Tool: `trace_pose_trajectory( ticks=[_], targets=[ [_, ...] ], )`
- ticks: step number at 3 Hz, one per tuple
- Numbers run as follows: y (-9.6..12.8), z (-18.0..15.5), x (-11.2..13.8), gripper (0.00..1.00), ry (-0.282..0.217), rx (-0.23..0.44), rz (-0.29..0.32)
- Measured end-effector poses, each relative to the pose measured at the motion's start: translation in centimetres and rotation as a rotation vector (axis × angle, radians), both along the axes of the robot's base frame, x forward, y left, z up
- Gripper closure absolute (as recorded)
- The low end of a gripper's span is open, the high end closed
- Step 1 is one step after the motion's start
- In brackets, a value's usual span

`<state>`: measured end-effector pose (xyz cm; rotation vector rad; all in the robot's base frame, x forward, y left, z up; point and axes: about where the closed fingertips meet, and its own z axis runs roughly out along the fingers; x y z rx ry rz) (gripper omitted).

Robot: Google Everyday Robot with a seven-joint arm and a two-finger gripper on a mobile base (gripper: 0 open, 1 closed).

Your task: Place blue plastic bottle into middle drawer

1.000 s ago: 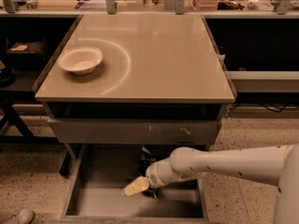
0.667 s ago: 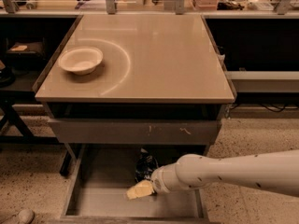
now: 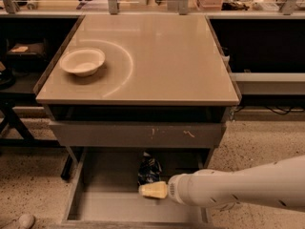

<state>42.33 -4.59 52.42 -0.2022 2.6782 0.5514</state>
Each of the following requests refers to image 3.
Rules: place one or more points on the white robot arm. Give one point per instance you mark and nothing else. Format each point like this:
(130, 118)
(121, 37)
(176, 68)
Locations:
(279, 184)

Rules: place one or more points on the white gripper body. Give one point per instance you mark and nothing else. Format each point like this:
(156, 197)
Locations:
(173, 187)

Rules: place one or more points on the blue potato chip bag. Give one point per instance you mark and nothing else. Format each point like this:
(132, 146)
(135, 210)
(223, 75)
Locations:
(149, 170)

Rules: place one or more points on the open lower drawer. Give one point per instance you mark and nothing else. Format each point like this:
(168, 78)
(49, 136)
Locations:
(104, 195)

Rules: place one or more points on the white shoe tip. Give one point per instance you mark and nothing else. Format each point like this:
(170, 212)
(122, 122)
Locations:
(25, 221)

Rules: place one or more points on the black stand left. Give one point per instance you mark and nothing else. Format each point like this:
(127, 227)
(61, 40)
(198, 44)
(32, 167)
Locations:
(22, 65)

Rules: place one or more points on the white paper bowl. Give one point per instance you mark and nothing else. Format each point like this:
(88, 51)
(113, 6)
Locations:
(82, 62)

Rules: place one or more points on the grey drawer cabinet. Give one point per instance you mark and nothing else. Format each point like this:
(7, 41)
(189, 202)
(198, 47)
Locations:
(163, 87)

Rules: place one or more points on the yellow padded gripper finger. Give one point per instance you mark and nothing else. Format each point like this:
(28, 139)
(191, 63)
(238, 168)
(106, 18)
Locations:
(154, 190)

